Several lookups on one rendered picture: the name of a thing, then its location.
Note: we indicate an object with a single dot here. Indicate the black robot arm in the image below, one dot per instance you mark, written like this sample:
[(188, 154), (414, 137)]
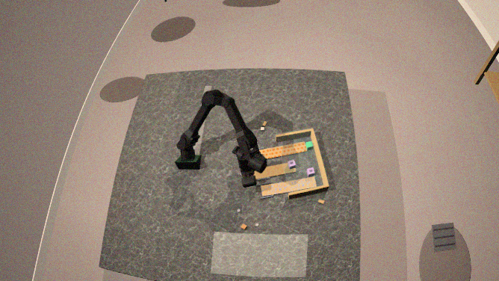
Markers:
[(245, 138)]

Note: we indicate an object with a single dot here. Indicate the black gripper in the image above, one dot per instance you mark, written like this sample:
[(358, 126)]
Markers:
[(248, 178)]

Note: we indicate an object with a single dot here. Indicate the tan strip with blue speckles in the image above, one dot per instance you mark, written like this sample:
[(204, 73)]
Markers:
[(273, 189)]

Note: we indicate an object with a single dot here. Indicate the light wooden strip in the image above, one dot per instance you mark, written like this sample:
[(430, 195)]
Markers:
[(270, 171)]

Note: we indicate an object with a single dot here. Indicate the orange polka-dotted tan strip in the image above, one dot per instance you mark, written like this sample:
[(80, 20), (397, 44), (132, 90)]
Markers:
[(271, 152)]

